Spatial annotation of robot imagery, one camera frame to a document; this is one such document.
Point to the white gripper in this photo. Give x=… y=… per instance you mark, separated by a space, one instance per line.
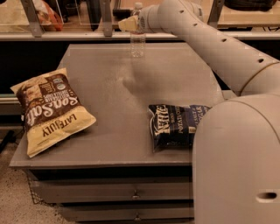
x=144 y=22

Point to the lower grey drawer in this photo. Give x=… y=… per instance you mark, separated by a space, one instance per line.
x=128 y=212

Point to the metal railing with posts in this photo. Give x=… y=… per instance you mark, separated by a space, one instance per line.
x=15 y=24

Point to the blue Kettle chip bag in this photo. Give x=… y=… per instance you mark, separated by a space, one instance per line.
x=174 y=127

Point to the upper grey drawer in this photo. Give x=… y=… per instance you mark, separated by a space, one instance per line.
x=112 y=189

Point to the wire mesh basket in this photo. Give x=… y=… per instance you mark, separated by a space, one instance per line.
x=35 y=194

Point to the clear plastic water bottle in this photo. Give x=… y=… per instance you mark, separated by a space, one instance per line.
x=137 y=36

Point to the brown yellow tortilla chip bag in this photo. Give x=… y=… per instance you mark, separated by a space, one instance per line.
x=52 y=110

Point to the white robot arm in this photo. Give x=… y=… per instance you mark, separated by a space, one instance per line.
x=236 y=150

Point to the grey drawer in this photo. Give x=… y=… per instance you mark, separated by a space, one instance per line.
x=128 y=212
x=112 y=189

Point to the orange snack bag background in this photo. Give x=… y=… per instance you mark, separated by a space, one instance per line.
x=47 y=16

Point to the grey drawer cabinet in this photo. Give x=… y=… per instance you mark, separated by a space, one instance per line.
x=118 y=91

